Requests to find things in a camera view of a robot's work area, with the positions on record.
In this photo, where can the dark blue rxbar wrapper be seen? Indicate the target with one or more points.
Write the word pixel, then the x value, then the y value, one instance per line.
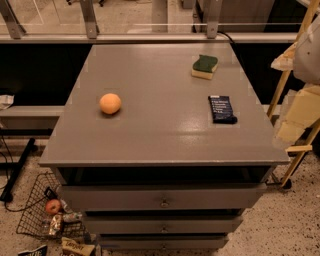
pixel 222 111

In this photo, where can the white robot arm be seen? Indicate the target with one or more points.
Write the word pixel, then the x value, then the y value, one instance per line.
pixel 306 64

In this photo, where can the grey drawer cabinet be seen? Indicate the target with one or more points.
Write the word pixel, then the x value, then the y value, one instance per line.
pixel 159 173

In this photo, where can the orange fruit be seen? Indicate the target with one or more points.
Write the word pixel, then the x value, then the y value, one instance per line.
pixel 110 103

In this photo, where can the green and yellow sponge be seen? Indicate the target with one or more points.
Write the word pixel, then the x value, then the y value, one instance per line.
pixel 204 67

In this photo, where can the red apple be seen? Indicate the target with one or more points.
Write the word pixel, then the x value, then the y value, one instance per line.
pixel 53 206

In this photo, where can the shiny foil snack packet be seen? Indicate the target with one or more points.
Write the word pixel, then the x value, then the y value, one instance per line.
pixel 56 225

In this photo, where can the yellow snack bag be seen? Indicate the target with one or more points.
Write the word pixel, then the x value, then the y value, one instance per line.
pixel 73 248

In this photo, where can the black metal stand leg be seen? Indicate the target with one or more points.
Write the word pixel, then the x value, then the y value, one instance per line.
pixel 16 167

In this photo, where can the dark blue snack bag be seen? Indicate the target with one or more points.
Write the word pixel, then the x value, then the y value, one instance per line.
pixel 40 251

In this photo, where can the black wire basket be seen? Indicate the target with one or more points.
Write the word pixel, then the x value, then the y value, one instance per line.
pixel 35 221

